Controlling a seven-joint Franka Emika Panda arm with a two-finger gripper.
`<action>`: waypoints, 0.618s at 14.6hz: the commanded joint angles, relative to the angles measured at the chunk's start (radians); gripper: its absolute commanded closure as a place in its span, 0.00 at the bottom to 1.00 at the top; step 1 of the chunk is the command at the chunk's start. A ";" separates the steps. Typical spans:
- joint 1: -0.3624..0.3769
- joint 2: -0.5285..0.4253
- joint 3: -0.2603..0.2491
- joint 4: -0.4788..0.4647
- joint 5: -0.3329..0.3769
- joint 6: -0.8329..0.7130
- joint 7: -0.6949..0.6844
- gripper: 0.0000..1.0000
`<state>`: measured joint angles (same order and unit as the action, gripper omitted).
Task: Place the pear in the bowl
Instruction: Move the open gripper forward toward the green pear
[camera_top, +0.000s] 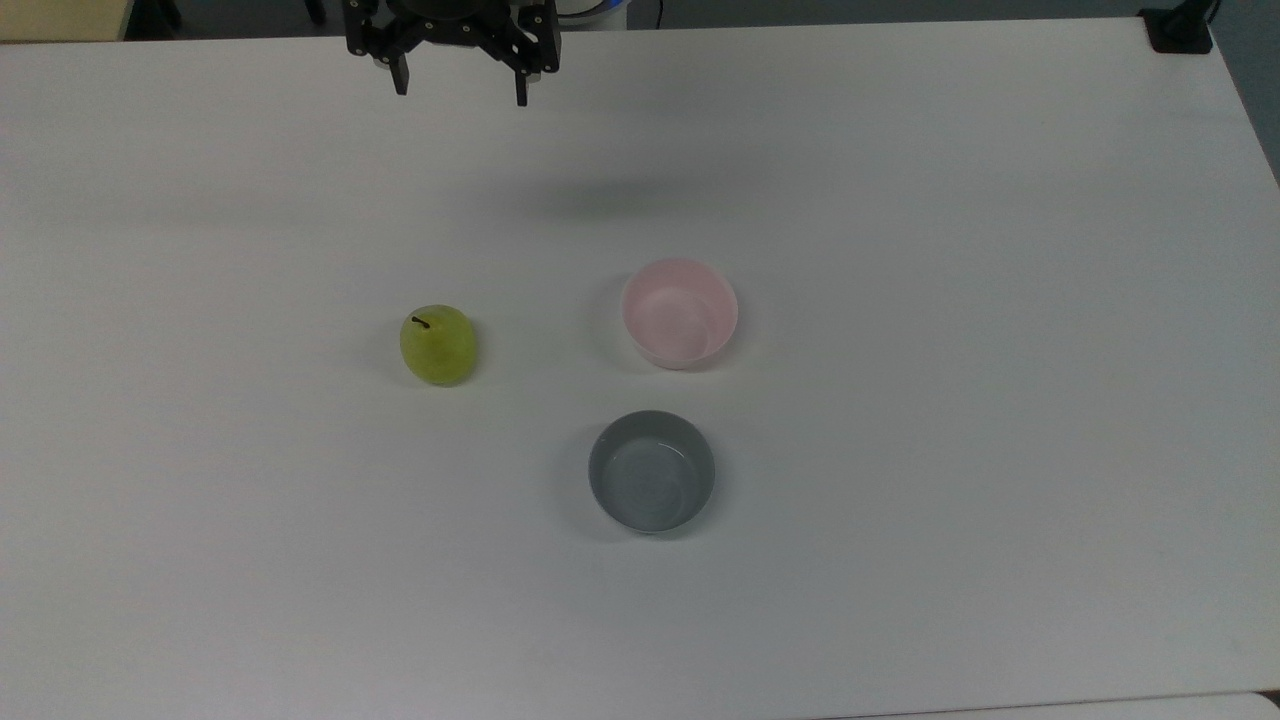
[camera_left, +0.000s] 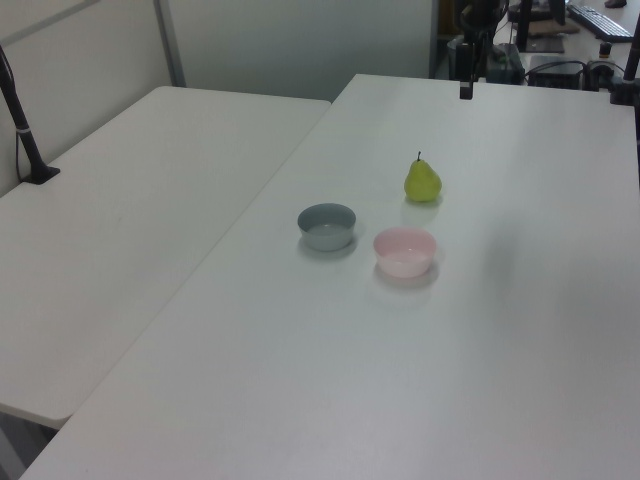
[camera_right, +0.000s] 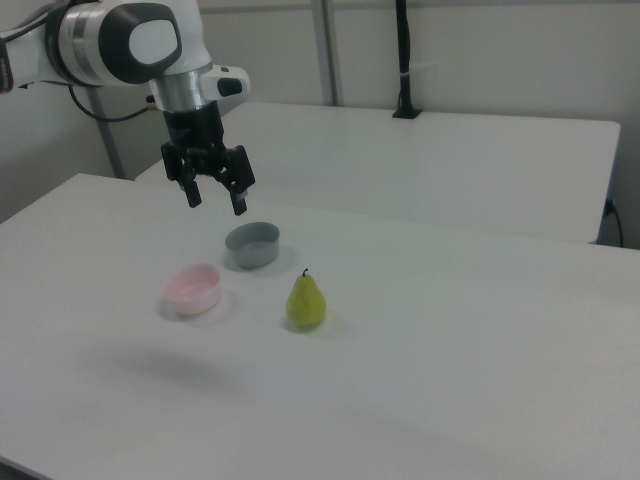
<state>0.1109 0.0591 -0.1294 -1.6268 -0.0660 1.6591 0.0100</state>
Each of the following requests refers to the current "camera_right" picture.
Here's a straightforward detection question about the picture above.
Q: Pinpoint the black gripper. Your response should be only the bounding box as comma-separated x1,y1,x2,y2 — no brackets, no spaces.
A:
160,101,258,217

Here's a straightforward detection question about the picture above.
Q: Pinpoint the green yellow pear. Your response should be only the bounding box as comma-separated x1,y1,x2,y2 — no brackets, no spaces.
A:
285,267,328,330

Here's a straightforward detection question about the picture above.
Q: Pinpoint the grey plastic bowl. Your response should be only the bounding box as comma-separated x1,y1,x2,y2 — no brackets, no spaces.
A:
224,221,281,271

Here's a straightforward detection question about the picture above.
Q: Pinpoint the pink plastic bowl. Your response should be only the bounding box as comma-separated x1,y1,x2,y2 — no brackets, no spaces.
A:
163,263,223,319

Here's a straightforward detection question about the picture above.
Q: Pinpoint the white side table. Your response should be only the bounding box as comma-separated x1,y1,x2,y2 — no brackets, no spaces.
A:
134,101,622,246

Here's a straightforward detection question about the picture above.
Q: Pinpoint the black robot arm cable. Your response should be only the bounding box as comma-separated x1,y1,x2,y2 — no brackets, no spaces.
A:
66,84,164,124

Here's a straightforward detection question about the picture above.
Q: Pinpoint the grey partition post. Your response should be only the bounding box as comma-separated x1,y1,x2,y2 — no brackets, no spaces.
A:
311,0,347,107

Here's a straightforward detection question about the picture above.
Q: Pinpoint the black camera stand pole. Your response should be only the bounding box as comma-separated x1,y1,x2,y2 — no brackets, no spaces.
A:
391,0,424,120

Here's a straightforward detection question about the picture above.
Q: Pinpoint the black hanging power cable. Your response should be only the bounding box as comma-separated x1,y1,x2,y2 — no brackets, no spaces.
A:
604,198,626,248

